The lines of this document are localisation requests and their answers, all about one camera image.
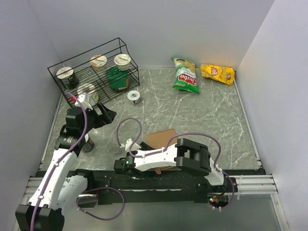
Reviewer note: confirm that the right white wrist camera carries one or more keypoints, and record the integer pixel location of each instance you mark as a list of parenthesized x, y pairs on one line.
[(128, 145)]

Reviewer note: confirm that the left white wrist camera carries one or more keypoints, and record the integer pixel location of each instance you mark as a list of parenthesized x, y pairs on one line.
[(84, 100)]

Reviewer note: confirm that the Chobani yogurt cup on rack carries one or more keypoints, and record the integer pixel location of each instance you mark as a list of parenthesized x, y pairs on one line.
[(122, 61)]

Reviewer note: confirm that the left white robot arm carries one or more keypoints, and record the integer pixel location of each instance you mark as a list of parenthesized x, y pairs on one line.
[(45, 209)]

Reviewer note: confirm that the small white yogurt cup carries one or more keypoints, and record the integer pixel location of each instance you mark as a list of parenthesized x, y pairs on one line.
[(134, 96)]

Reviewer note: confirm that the dark yogurt cup on rack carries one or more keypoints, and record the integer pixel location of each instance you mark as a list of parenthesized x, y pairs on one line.
[(68, 77)]

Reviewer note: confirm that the aluminium extrusion rail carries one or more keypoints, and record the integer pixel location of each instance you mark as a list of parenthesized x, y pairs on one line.
[(258, 184)]

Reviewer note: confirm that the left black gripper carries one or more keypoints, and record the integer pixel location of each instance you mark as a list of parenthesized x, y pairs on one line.
[(106, 117)]

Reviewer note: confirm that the brown cardboard box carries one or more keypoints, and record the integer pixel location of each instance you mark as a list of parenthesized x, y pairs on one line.
[(158, 140)]

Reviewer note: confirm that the yellow Lays chips bag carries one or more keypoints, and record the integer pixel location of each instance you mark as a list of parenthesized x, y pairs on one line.
[(222, 74)]

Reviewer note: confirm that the orange yogurt cup on rack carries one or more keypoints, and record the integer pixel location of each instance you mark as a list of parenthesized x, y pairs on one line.
[(98, 62)]

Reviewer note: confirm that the white cup lower rack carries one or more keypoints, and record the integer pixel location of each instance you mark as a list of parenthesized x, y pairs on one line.
[(90, 89)]

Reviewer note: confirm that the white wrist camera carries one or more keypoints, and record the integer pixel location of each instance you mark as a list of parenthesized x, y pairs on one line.
[(128, 145), (84, 100)]

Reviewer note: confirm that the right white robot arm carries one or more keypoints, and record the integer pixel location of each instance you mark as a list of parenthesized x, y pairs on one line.
[(186, 155)]

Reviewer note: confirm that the dark tin can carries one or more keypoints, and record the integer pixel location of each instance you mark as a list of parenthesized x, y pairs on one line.
[(89, 144)]

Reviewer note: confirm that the black wire rack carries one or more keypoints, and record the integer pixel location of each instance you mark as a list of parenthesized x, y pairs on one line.
[(86, 73)]

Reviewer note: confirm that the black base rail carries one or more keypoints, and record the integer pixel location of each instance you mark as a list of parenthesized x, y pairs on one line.
[(172, 186)]

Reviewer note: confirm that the green Chuba chips bag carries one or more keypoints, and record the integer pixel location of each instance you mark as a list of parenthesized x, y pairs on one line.
[(185, 72)]

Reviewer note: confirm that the green snack bag in rack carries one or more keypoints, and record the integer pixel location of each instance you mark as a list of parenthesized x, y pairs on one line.
[(118, 79)]

